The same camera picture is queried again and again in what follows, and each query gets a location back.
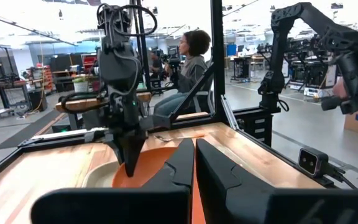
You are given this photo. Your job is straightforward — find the orange storage bin rack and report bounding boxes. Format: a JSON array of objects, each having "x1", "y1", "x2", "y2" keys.
[{"x1": 35, "y1": 63, "x2": 54, "y2": 91}]

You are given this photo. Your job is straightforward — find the red storage bin rack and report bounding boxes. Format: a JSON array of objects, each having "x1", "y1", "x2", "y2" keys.
[{"x1": 81, "y1": 53, "x2": 98, "y2": 74}]

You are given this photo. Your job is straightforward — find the black camera cable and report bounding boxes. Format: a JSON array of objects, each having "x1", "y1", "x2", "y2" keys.
[{"x1": 324, "y1": 164, "x2": 358, "y2": 190}]

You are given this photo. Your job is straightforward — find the orange plate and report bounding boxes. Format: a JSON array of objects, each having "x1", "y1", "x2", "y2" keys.
[{"x1": 112, "y1": 146, "x2": 206, "y2": 224}]

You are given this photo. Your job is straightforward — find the wooden workbench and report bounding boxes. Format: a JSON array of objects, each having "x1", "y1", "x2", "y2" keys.
[{"x1": 55, "y1": 91, "x2": 152, "y2": 131}]

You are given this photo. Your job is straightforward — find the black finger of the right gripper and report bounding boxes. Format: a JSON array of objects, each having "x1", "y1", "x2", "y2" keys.
[
  {"x1": 106, "y1": 138, "x2": 124, "y2": 164},
  {"x1": 121, "y1": 130, "x2": 147, "y2": 177}
]

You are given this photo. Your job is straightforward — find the black aluminium rig frame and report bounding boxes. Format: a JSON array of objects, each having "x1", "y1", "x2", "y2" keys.
[{"x1": 0, "y1": 0, "x2": 358, "y2": 190}]

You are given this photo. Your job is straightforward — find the person's hand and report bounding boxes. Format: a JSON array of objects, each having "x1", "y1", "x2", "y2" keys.
[{"x1": 333, "y1": 77, "x2": 350, "y2": 100}]

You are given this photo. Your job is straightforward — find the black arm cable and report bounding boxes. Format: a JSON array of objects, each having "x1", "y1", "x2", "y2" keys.
[{"x1": 96, "y1": 2, "x2": 158, "y2": 37}]

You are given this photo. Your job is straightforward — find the black metal frame stand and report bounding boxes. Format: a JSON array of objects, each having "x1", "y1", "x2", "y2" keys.
[{"x1": 130, "y1": 0, "x2": 152, "y2": 91}]

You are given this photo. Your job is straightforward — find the green plant in white pot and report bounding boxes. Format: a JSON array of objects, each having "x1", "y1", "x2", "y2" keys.
[{"x1": 72, "y1": 75, "x2": 90, "y2": 93}]

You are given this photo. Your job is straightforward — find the seated person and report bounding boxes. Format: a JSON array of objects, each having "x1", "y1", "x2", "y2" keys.
[{"x1": 153, "y1": 29, "x2": 213, "y2": 116}]

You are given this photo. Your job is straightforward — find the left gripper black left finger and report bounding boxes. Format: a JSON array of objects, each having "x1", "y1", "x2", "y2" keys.
[{"x1": 30, "y1": 138, "x2": 195, "y2": 224}]

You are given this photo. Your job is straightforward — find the small black table camera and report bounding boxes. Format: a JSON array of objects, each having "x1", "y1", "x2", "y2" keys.
[{"x1": 298, "y1": 147, "x2": 329, "y2": 179}]

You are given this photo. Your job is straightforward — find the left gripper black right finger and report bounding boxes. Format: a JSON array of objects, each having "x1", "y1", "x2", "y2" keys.
[{"x1": 196, "y1": 138, "x2": 358, "y2": 224}]

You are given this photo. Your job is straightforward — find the silver metal fork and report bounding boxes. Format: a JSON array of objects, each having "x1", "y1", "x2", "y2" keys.
[{"x1": 154, "y1": 133, "x2": 205, "y2": 143}]

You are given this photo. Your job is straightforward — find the black floor mat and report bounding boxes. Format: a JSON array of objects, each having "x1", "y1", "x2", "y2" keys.
[{"x1": 0, "y1": 109, "x2": 67, "y2": 151}]

